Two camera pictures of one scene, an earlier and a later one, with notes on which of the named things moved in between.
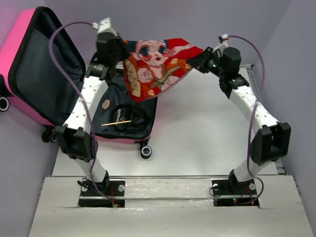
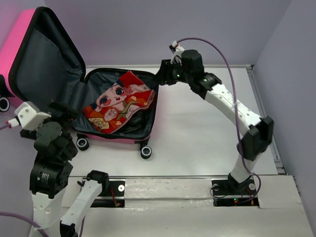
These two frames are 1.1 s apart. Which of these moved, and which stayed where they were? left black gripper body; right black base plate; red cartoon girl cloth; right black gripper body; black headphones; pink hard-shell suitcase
Moved: red cartoon girl cloth; black headphones; right black gripper body; left black gripper body
Stayed: pink hard-shell suitcase; right black base plate
